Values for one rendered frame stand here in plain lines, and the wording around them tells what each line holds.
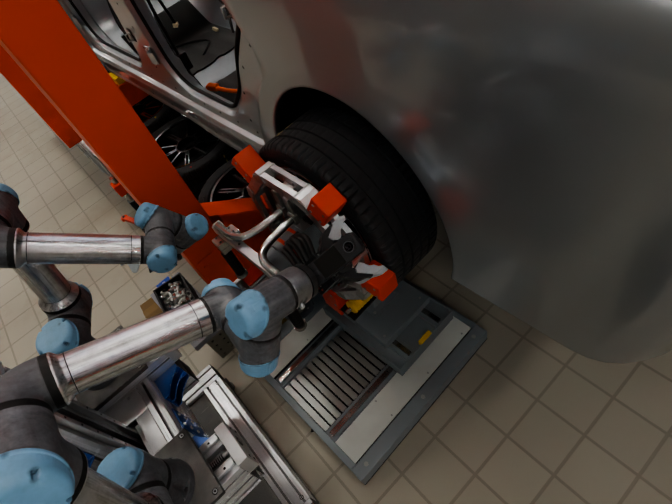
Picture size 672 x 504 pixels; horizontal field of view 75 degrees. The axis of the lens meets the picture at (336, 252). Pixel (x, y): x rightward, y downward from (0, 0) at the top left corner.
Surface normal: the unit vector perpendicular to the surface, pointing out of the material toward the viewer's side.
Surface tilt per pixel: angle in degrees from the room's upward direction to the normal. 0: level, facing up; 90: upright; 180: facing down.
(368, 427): 0
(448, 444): 0
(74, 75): 90
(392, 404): 0
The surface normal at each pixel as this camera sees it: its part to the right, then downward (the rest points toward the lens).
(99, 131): 0.68, 0.46
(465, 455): -0.24, -0.60
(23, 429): 0.46, -0.84
